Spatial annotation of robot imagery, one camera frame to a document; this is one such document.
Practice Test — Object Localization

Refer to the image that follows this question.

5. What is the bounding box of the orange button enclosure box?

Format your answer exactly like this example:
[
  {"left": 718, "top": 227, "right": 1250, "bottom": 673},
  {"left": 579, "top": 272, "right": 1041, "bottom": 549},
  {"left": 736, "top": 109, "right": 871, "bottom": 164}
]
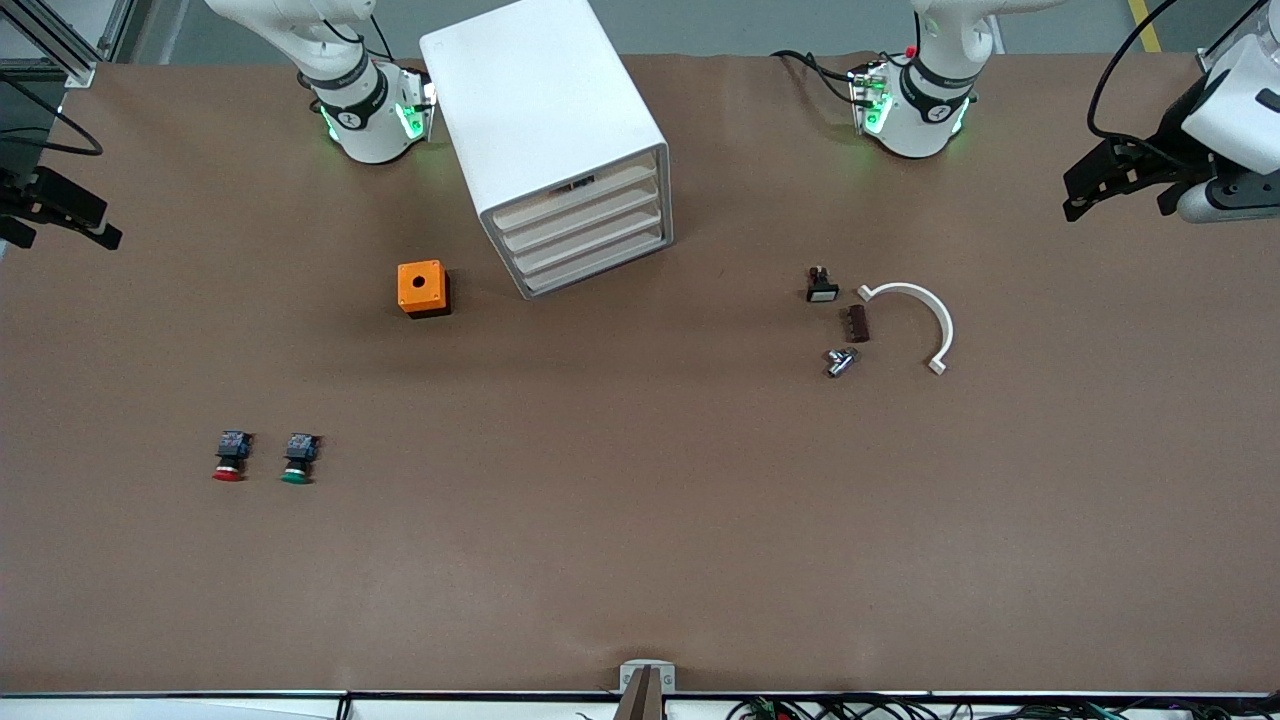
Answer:
[{"left": 397, "top": 260, "right": 452, "bottom": 320}]

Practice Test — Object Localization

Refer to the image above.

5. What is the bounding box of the white curved plastic bracket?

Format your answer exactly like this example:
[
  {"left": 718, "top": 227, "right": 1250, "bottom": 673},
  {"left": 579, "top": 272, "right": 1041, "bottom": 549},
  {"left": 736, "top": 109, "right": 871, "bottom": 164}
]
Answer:
[{"left": 858, "top": 282, "right": 956, "bottom": 376}]

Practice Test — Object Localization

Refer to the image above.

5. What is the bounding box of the metal camera stand post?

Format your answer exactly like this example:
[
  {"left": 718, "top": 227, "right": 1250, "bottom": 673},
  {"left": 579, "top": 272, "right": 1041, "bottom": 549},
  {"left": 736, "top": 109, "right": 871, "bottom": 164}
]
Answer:
[{"left": 614, "top": 668, "right": 667, "bottom": 720}]

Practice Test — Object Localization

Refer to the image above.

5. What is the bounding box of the white drawer cabinet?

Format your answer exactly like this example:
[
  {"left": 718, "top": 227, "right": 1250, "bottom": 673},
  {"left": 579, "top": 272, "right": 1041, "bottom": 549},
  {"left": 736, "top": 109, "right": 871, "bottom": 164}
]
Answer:
[{"left": 419, "top": 0, "right": 675, "bottom": 301}]

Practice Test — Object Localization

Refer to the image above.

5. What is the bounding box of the black arm base cable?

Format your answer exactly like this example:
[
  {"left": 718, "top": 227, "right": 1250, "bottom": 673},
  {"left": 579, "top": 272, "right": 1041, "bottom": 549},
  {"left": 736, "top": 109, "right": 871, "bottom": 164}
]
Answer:
[{"left": 770, "top": 48, "right": 863, "bottom": 106}]

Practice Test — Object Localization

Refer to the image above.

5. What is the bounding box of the white plastic drawer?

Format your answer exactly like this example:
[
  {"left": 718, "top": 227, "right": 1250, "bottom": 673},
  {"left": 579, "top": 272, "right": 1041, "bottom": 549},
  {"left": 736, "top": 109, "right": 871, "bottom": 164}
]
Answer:
[
  {"left": 518, "top": 222, "right": 669, "bottom": 297},
  {"left": 490, "top": 150, "right": 661, "bottom": 233},
  {"left": 498, "top": 172, "right": 663, "bottom": 255},
  {"left": 508, "top": 198, "right": 665, "bottom": 276}
]

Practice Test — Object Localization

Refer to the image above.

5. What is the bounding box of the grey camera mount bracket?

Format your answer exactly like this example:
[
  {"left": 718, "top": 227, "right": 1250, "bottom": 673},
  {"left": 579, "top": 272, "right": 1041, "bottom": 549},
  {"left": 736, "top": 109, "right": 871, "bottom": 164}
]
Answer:
[{"left": 619, "top": 660, "right": 677, "bottom": 694}]

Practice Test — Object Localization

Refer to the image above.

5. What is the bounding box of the aluminium frame profile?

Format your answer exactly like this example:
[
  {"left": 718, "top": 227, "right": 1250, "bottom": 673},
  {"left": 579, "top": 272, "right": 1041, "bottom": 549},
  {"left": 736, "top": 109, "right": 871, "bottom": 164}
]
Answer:
[
  {"left": 0, "top": 0, "right": 136, "bottom": 89},
  {"left": 1195, "top": 20, "right": 1246, "bottom": 73}
]

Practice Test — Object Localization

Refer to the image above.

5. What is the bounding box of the black cable bundle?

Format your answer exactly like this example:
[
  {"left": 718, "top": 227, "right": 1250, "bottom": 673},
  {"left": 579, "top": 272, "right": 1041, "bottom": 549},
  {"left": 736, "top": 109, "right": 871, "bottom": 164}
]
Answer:
[{"left": 728, "top": 693, "right": 1280, "bottom": 720}]

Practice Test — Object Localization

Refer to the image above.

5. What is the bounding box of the white table edge rail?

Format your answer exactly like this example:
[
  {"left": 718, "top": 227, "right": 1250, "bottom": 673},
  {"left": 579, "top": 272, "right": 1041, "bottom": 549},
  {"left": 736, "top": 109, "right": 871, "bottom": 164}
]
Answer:
[{"left": 0, "top": 690, "right": 1280, "bottom": 720}]

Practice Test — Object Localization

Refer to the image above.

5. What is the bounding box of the green push button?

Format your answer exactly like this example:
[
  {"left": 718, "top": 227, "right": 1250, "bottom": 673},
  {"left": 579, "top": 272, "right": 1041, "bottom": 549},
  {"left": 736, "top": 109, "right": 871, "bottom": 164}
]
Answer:
[{"left": 280, "top": 432, "right": 321, "bottom": 487}]

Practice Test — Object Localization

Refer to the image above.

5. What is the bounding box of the red push button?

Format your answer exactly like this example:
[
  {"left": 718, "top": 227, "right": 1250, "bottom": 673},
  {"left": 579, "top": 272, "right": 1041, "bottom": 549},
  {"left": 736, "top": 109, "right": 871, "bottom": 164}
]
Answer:
[{"left": 212, "top": 431, "right": 253, "bottom": 483}]

